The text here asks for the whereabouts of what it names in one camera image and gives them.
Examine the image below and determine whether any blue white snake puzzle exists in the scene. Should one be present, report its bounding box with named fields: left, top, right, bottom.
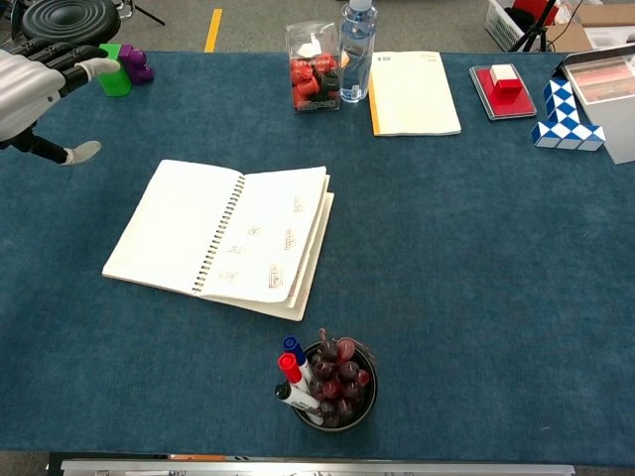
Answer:
left=531, top=76, right=607, bottom=153

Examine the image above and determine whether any white plastic basket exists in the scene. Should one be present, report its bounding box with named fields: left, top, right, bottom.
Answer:
left=484, top=0, right=550, bottom=54

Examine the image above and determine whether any red white box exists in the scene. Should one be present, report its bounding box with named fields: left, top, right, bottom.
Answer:
left=467, top=63, right=539, bottom=122

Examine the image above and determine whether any green plastic block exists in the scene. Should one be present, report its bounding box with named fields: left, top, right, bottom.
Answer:
left=96, top=43, right=135, bottom=98

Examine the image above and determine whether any red and white cube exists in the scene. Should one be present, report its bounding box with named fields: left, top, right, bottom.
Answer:
left=488, top=63, right=527, bottom=101

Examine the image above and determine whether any brown cardboard box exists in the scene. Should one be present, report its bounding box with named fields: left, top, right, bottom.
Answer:
left=544, top=3, right=635, bottom=54

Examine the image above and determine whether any blue felt table cloth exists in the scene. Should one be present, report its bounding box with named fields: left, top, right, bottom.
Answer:
left=0, top=49, right=635, bottom=455

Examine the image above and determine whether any purple plastic block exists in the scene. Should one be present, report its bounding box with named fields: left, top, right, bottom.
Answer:
left=118, top=44, right=156, bottom=86

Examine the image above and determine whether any black cap whiteboard marker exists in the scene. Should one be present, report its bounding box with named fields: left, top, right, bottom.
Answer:
left=273, top=382, right=325, bottom=427

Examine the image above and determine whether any black round pen holder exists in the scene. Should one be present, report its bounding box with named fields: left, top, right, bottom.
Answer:
left=289, top=341, right=380, bottom=434

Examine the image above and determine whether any red cap whiteboard marker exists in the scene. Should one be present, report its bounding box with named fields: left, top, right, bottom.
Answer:
left=276, top=352, right=315, bottom=394

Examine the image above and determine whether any kraft cover spiral notebook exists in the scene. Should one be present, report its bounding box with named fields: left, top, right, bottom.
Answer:
left=101, top=158, right=336, bottom=323

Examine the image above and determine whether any black round stool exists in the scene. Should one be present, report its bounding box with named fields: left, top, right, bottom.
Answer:
left=20, top=0, right=122, bottom=50

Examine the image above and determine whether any clear box of orange parts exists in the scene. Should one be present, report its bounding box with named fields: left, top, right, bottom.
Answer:
left=285, top=20, right=344, bottom=116

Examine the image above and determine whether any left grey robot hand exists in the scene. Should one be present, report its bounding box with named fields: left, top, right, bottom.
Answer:
left=0, top=42, right=122, bottom=168

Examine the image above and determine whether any white notepad yellow spine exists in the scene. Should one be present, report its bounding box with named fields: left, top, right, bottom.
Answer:
left=367, top=50, right=463, bottom=138

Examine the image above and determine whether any aluminium frame rail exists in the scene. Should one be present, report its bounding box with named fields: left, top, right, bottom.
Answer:
left=59, top=457, right=577, bottom=476

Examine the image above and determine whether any grey box with lid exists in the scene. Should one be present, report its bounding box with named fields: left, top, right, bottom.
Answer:
left=557, top=45, right=635, bottom=166

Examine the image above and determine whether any blue cap whiteboard marker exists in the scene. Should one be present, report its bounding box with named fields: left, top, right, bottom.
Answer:
left=282, top=335, right=312, bottom=379

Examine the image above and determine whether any black tripod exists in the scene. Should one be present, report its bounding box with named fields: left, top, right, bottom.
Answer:
left=509, top=0, right=563, bottom=55

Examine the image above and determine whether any clear plastic water bottle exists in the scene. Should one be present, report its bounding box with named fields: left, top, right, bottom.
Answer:
left=338, top=0, right=380, bottom=106

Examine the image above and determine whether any dark red grape bunch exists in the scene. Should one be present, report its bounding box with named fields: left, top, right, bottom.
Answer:
left=309, top=326, right=373, bottom=429

